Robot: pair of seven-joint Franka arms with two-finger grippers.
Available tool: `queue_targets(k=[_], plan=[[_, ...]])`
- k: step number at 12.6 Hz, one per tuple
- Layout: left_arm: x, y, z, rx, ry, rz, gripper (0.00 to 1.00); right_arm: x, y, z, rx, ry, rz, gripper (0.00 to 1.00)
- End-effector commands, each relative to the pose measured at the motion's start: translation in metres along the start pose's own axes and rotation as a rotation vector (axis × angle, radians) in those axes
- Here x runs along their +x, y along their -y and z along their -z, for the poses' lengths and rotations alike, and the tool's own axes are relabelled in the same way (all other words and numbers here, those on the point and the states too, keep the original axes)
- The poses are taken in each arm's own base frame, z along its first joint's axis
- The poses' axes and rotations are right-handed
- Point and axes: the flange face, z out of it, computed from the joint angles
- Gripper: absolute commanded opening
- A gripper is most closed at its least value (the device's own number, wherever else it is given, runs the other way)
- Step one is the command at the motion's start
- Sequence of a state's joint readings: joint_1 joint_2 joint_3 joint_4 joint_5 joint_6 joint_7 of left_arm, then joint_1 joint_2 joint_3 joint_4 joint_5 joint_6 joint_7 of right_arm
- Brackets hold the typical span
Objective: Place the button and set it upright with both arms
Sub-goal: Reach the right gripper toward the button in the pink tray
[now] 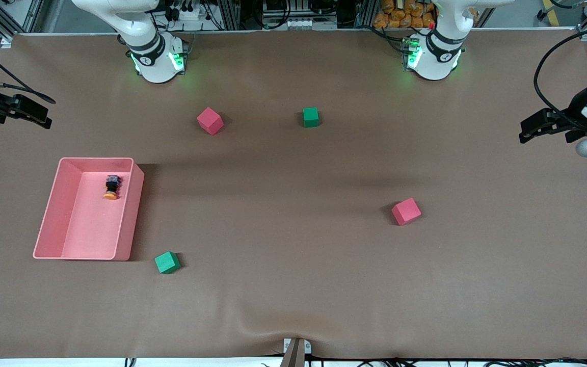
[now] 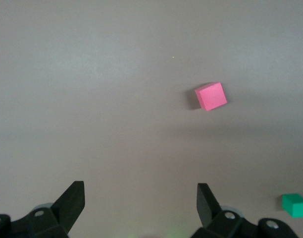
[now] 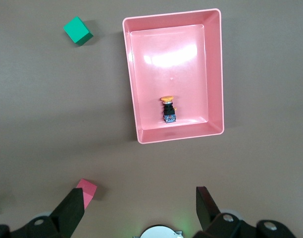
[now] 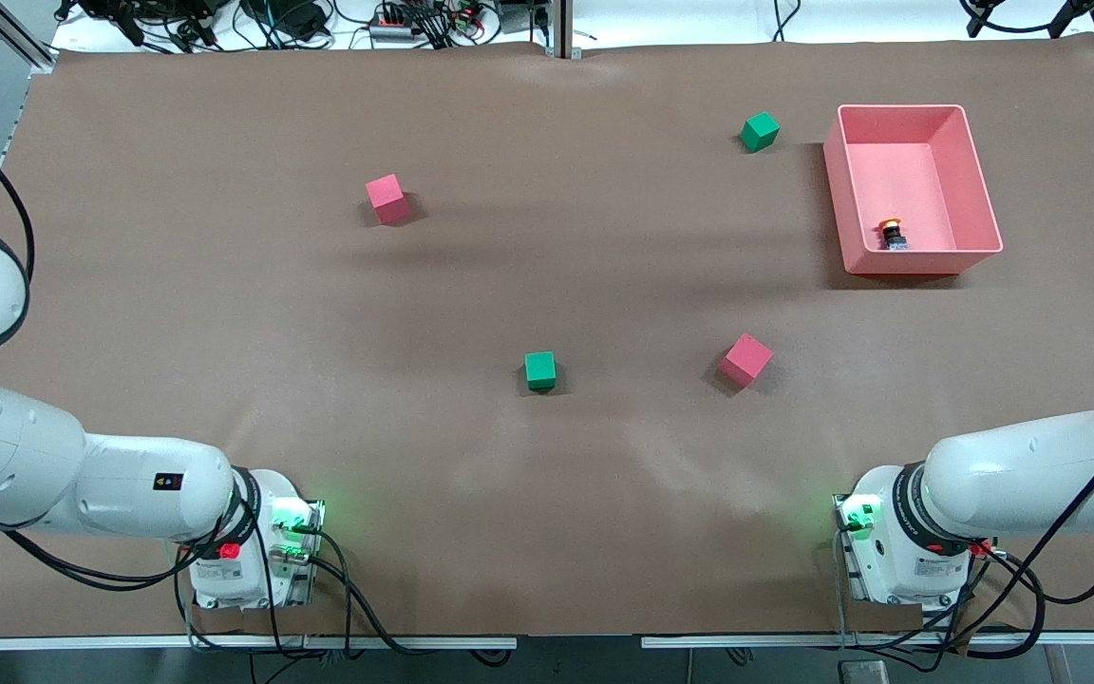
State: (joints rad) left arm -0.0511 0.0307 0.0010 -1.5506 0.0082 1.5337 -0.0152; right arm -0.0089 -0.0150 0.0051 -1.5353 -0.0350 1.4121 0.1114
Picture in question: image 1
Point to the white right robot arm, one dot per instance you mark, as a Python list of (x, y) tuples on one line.
[(153, 56)]

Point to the aluminium frame profile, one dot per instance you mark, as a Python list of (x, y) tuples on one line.
[(365, 12), (228, 12)]

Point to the pile of orange packages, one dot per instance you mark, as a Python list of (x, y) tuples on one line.
[(405, 15)]

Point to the brown table cover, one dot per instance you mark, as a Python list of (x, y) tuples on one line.
[(293, 255)]

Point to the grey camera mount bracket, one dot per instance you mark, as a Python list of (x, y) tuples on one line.
[(294, 357)]

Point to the pink plastic tray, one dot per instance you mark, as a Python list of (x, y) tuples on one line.
[(89, 229)]

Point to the yellow-capped push button switch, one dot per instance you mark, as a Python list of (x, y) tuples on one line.
[(112, 186)]

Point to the white power strip with plugs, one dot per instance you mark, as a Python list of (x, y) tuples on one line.
[(186, 14)]

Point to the pink foam cube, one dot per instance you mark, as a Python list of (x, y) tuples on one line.
[(406, 212), (210, 121)]

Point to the green foam cube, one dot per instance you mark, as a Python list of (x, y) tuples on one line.
[(167, 263), (311, 117)]

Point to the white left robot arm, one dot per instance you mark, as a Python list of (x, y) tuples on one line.
[(436, 56)]

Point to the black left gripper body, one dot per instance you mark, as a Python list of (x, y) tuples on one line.
[(575, 110)]

